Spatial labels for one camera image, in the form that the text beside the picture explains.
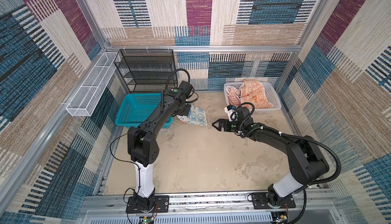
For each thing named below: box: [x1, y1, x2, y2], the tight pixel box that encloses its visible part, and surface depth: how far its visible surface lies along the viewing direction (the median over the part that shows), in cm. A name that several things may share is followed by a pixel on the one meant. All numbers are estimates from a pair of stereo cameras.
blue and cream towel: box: [177, 104, 208, 127], surface depth 102 cm
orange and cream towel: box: [239, 79, 274, 109], surface depth 114 cm
